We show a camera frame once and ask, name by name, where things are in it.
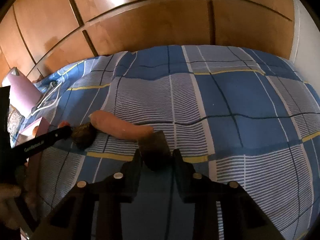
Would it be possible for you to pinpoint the small red tomato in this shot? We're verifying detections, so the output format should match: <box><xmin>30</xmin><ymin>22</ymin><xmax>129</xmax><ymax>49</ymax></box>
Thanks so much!
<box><xmin>58</xmin><ymin>121</ymin><xmax>70</xmax><ymax>128</ymax></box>

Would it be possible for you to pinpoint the dark brown mangosteen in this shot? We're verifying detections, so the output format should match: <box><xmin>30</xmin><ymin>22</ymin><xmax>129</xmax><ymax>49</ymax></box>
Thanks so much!
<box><xmin>71</xmin><ymin>122</ymin><xmax>99</xmax><ymax>151</ymax></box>

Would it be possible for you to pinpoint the orange carrot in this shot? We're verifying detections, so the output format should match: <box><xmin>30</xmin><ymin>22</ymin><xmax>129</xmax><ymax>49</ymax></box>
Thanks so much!
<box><xmin>89</xmin><ymin>110</ymin><xmax>154</xmax><ymax>141</ymax></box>

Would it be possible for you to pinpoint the small tangerine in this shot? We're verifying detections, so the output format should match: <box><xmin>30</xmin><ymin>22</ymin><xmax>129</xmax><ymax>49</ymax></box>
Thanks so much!
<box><xmin>33</xmin><ymin>126</ymin><xmax>39</xmax><ymax>136</ymax></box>

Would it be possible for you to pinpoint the operator hand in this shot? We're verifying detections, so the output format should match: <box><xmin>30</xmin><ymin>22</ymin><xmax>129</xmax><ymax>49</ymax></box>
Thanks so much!
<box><xmin>1</xmin><ymin>153</ymin><xmax>41</xmax><ymax>239</ymax></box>

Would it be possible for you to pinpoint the pink white shallow tray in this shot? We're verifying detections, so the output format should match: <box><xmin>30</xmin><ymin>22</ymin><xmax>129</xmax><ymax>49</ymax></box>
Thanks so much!
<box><xmin>15</xmin><ymin>116</ymin><xmax>51</xmax><ymax>181</ymax></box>

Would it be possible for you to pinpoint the silver ornate tissue box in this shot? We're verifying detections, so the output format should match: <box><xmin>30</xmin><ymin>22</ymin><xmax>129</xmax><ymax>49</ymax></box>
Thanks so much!
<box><xmin>8</xmin><ymin>105</ymin><xmax>24</xmax><ymax>140</ymax></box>

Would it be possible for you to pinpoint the pink electric kettle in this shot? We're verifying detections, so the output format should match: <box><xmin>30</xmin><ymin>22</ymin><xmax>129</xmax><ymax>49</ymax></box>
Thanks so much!
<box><xmin>2</xmin><ymin>67</ymin><xmax>42</xmax><ymax>118</ymax></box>

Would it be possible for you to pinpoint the blue plaid tablecloth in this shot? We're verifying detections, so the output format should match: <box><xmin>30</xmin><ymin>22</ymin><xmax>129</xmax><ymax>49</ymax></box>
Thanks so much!
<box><xmin>21</xmin><ymin>46</ymin><xmax>319</xmax><ymax>239</ymax></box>

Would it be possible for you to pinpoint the white kettle power cord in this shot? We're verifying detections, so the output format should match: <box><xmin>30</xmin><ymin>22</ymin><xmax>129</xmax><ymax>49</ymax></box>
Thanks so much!
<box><xmin>31</xmin><ymin>80</ymin><xmax>63</xmax><ymax>117</ymax></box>

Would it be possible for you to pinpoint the wooden wall cabinet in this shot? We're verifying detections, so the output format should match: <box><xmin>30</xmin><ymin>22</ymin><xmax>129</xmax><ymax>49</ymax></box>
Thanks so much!
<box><xmin>1</xmin><ymin>0</ymin><xmax>296</xmax><ymax>81</ymax></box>

